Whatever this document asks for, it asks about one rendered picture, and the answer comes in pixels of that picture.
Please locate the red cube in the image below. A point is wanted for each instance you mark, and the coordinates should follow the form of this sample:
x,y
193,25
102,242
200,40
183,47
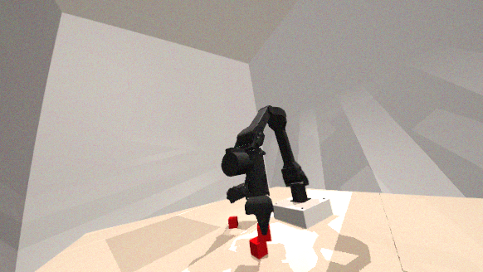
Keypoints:
x,y
232,222
258,249
261,237

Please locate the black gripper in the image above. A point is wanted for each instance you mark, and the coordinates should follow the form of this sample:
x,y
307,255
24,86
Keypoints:
x,y
259,203

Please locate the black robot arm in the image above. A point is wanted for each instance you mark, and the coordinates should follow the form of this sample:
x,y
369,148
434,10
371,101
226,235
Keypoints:
x,y
246,156

